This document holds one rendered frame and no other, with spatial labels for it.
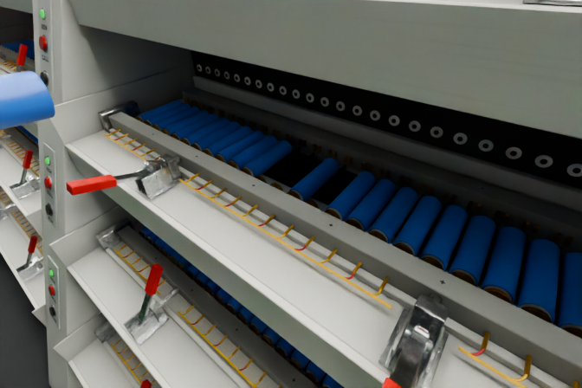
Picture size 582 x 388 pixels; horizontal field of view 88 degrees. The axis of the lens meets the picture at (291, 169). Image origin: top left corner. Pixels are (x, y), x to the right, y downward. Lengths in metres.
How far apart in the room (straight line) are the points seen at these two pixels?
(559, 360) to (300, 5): 0.23
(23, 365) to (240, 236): 0.71
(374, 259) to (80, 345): 0.57
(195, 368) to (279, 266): 0.20
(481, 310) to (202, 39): 0.26
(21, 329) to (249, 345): 0.69
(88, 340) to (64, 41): 0.48
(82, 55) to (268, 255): 0.35
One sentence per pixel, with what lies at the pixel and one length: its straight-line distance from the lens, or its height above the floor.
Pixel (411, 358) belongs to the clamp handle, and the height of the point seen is 0.55.
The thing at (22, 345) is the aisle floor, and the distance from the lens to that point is 0.96.
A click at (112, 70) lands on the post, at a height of 0.63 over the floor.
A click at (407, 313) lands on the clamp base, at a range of 0.21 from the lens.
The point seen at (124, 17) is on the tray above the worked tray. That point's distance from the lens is 0.36.
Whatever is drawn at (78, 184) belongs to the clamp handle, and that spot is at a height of 0.55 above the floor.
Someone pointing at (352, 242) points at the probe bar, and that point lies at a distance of 0.23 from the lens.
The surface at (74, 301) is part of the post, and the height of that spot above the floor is 0.26.
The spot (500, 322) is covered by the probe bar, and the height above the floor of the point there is 0.57.
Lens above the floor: 0.67
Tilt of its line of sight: 18 degrees down
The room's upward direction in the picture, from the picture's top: 13 degrees clockwise
